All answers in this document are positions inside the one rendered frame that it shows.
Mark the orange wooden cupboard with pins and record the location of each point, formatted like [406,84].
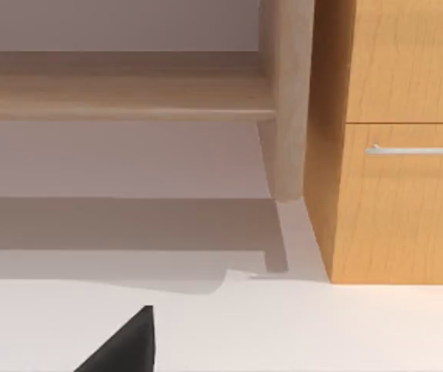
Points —
[324,155]

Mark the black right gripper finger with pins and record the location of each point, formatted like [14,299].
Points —
[133,345]

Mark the pale wooden open shelf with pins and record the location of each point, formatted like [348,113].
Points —
[128,97]

